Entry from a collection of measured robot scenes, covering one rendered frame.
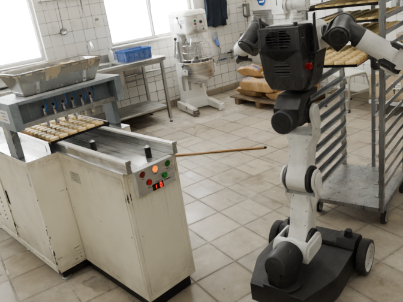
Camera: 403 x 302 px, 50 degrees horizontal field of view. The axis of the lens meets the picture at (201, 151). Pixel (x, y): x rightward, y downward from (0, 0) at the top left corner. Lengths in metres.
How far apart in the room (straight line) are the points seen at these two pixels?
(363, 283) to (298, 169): 0.76
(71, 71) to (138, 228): 1.06
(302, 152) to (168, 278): 1.00
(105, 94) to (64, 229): 0.89
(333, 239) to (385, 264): 0.34
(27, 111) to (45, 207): 0.57
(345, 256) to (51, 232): 1.71
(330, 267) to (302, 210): 0.33
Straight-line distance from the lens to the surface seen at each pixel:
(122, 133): 2.58
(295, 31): 1.95
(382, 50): 2.06
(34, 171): 2.66
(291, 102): 2.09
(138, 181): 2.13
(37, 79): 2.66
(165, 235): 2.37
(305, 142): 2.23
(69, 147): 2.54
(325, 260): 2.48
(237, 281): 2.65
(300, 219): 2.37
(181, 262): 2.52
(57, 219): 2.80
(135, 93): 6.46
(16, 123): 2.58
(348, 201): 3.10
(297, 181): 2.25
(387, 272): 2.71
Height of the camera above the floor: 1.60
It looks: 20 degrees down
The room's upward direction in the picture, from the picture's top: 8 degrees counter-clockwise
